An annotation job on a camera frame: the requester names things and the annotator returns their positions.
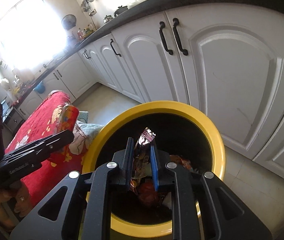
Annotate purple snack wrapper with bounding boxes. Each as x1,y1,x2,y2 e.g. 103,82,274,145
130,127,156,193

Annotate orange snack wrapper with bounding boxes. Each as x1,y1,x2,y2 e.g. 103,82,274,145
55,105,79,134

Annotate yellow rimmed trash bin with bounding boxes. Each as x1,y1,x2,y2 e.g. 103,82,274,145
82,100,227,238

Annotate left hand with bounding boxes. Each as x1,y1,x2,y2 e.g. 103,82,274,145
0,182,33,231

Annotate red floral tablecloth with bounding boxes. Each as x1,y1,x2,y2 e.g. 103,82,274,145
5,90,103,206

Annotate blue hanging basket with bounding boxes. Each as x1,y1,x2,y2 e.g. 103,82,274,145
34,81,45,94

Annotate white lower cabinets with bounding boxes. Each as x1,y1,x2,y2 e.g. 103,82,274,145
17,2,284,188

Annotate steel kettle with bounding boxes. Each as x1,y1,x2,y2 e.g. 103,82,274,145
103,15,113,24

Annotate round wall fan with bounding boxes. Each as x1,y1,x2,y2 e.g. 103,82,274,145
61,14,77,30

